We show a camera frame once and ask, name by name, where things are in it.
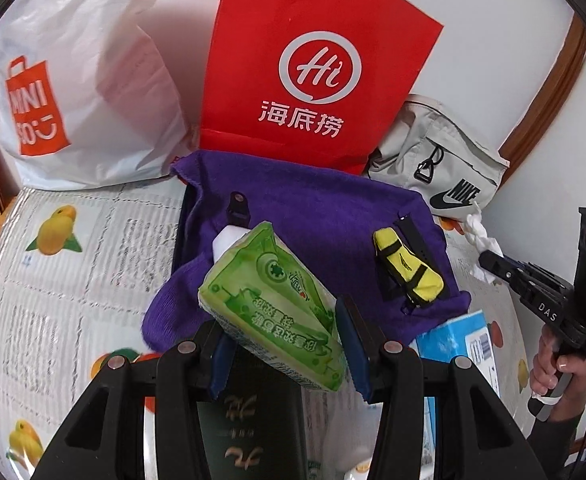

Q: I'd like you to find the blue tissue pack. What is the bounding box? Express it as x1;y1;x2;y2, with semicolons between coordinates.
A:
413;309;504;413

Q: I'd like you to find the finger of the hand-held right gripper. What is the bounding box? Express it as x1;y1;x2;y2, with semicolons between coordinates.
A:
505;259;570;294
479;251;544;306

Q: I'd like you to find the white plastic shopping bag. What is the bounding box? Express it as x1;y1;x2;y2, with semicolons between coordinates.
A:
0;0;194;191

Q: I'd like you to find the person's right hand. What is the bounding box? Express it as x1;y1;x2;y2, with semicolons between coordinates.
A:
528;330;586;424

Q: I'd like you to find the wooden door frame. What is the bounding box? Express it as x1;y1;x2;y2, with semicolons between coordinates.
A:
498;12;586;171

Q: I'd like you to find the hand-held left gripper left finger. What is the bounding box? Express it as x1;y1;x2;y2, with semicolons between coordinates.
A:
46;322;239;480

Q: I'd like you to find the yellow small bag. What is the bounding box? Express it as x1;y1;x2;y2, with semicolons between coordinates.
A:
373;227;446;311

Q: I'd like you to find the white tissue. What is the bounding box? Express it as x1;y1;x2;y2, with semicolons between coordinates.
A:
460;212;504;281

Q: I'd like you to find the person's right forearm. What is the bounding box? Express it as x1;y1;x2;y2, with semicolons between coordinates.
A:
523;407;586;480

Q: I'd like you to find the black watch strap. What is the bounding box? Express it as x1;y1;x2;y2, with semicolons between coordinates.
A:
225;191;250;226

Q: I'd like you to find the dark green gold box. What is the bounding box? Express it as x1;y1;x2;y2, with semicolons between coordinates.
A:
195;350;306;480

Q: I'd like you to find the green tissue pack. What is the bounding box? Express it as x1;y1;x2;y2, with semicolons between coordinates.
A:
197;221;346;392

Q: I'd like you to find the red paper bag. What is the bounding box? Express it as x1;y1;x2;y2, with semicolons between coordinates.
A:
199;0;444;177

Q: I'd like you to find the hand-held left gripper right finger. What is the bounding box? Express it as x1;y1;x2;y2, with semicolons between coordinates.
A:
335;295;531;480

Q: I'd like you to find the black strap with holes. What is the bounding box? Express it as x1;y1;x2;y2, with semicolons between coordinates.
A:
395;215;431;261

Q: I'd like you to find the grey waist bag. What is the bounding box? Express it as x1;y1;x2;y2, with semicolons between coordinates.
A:
368;94;511;218

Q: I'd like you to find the fruit-printed tablecloth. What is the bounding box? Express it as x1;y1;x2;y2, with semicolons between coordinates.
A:
0;182;538;480

